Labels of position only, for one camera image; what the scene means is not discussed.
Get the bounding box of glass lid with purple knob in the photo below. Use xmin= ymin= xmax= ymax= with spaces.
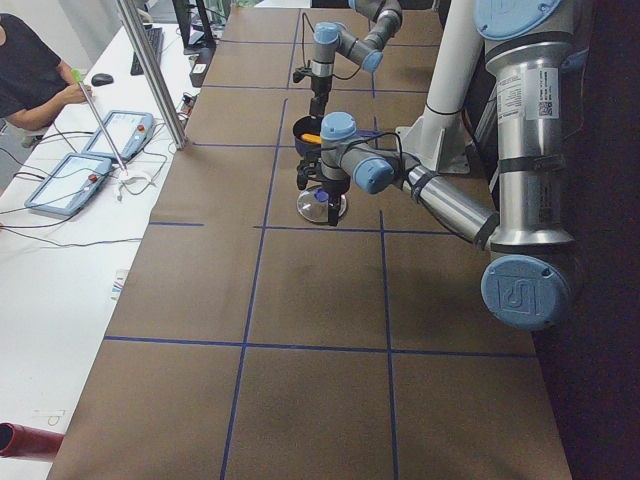
xmin=297 ymin=185 xmax=332 ymax=225

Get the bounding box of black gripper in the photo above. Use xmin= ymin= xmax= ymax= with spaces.
xmin=322 ymin=177 xmax=350 ymax=226

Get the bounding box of yellow corn cob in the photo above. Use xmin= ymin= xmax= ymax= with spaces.
xmin=300 ymin=133 xmax=322 ymax=145

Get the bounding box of black pot with purple handle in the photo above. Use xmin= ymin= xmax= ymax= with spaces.
xmin=293 ymin=111 xmax=381 ymax=155

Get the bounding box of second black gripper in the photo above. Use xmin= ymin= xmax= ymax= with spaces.
xmin=309 ymin=76 xmax=331 ymax=119

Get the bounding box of black computer mouse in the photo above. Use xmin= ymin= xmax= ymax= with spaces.
xmin=91 ymin=73 xmax=114 ymax=87

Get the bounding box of black camera cable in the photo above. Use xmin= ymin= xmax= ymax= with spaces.
xmin=344 ymin=131 xmax=405 ymax=181
xmin=298 ymin=12 xmax=362 ymax=82

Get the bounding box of black monitor stand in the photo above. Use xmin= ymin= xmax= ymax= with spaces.
xmin=172 ymin=0 xmax=217 ymax=55

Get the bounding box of red cylinder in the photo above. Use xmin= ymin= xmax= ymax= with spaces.
xmin=1 ymin=423 xmax=64 ymax=462

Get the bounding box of aluminium frame post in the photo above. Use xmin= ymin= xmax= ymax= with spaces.
xmin=115 ymin=0 xmax=187 ymax=150

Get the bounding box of person in black shirt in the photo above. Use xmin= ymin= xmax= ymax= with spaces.
xmin=1 ymin=13 xmax=92 ymax=131

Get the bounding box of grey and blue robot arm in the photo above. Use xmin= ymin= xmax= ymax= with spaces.
xmin=297 ymin=1 xmax=592 ymax=331

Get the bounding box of far teach pendant tablet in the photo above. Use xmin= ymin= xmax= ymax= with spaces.
xmin=82 ymin=110 xmax=154 ymax=163

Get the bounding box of metal rod with green tip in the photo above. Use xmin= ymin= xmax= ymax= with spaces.
xmin=71 ymin=69 xmax=128 ymax=176

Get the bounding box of second grey blue robot arm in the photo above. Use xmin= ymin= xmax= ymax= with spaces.
xmin=310 ymin=1 xmax=403 ymax=104

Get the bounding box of black keyboard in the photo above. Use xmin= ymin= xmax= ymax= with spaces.
xmin=129 ymin=26 xmax=165 ymax=77

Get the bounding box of teach pendant tablet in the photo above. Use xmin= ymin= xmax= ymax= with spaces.
xmin=24 ymin=153 xmax=112 ymax=217
xmin=82 ymin=110 xmax=154 ymax=163

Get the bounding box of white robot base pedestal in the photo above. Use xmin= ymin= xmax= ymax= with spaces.
xmin=397 ymin=0 xmax=483 ymax=175

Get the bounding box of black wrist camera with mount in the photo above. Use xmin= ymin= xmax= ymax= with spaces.
xmin=296 ymin=156 xmax=319 ymax=191

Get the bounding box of near teach pendant tablet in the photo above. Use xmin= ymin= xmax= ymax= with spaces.
xmin=24 ymin=153 xmax=112 ymax=217

